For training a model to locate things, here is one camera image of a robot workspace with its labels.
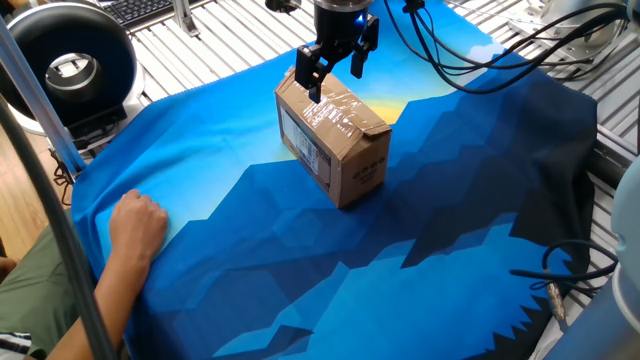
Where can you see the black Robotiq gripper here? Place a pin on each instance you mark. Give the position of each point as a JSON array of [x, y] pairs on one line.
[[340, 25]]

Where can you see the brown cardboard box with label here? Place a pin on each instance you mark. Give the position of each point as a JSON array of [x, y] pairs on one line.
[[360, 170]]

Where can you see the bare person forearm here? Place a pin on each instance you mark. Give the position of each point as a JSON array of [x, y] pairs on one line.
[[107, 310]]

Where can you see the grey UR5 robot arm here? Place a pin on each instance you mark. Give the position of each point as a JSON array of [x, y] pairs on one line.
[[625, 225]]

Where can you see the bare person hand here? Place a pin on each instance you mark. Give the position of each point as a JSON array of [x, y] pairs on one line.
[[137, 225]]

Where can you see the black round knob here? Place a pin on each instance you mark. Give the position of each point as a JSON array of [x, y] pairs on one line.
[[282, 5]]

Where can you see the silver perforated mounting plate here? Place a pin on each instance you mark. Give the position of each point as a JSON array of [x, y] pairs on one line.
[[525, 27]]

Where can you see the black computer keyboard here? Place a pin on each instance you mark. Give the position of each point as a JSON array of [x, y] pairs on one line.
[[140, 10]]

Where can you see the blue mountain print cloth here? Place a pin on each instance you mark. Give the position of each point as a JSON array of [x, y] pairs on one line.
[[300, 275]]

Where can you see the grey round device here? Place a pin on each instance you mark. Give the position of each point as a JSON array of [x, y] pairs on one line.
[[575, 20]]

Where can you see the green shorts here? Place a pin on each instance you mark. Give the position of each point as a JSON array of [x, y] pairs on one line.
[[35, 295]]

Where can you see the striped shirt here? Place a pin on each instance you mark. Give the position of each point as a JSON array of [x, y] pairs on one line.
[[12, 345]]

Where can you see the aluminium angle bracket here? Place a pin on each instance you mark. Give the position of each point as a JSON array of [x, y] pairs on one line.
[[185, 20]]

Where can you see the black frame rail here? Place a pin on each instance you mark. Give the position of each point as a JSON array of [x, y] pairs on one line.
[[610, 160]]

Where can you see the aluminium frame post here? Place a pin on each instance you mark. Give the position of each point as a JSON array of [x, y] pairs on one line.
[[40, 95]]

